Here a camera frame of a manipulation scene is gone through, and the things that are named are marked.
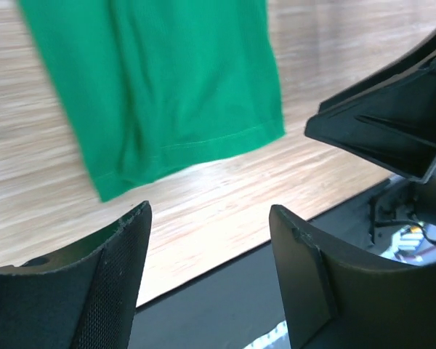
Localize slotted cable duct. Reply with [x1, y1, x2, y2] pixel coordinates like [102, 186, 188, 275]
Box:
[244, 321, 291, 349]

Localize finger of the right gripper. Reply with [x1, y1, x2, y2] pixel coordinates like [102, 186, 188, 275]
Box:
[304, 29, 436, 182]

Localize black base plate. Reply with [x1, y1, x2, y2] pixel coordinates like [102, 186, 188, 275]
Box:
[130, 174, 436, 349]

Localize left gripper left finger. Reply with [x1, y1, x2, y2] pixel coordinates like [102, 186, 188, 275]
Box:
[0, 202, 152, 349]

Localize green tank top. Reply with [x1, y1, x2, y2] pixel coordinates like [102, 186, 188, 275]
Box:
[19, 0, 284, 201]

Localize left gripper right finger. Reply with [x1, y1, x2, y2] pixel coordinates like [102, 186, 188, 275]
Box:
[269, 205, 436, 348]

